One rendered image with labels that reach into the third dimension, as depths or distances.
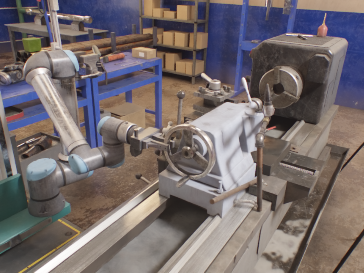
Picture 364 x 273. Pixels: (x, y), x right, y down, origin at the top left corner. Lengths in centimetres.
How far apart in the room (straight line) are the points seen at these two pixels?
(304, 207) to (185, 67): 435
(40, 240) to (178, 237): 96
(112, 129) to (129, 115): 254
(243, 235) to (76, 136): 79
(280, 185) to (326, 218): 146
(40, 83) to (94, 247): 80
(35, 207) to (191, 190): 97
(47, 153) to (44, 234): 120
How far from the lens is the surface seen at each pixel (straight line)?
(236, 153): 146
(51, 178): 196
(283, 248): 197
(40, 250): 211
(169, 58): 639
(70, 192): 312
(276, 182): 159
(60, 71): 181
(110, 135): 146
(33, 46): 466
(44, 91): 167
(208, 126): 134
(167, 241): 144
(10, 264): 209
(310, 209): 232
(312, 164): 180
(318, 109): 239
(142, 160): 351
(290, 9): 521
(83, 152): 148
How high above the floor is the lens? 168
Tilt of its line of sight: 25 degrees down
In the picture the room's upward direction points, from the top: 2 degrees clockwise
